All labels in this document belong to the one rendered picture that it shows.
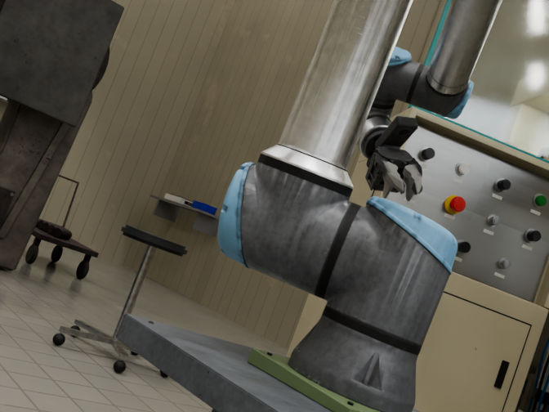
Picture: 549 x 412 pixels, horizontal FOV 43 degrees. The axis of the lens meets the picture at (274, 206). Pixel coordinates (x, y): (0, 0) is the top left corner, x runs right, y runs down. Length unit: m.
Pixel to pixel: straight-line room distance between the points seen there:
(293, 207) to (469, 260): 1.05
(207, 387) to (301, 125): 0.39
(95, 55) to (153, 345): 4.56
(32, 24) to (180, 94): 5.49
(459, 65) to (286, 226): 0.60
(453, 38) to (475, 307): 0.81
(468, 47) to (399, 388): 0.68
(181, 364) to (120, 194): 9.40
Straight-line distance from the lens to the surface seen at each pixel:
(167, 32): 10.53
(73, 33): 5.43
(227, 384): 0.84
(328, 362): 0.96
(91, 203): 10.14
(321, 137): 0.99
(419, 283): 0.97
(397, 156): 1.43
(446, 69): 1.44
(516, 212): 2.01
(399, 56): 1.53
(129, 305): 3.78
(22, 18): 5.36
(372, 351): 0.96
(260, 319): 7.87
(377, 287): 0.96
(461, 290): 1.90
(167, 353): 0.96
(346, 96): 1.00
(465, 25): 1.34
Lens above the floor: 0.74
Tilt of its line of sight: 5 degrees up
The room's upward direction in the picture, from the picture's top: 21 degrees clockwise
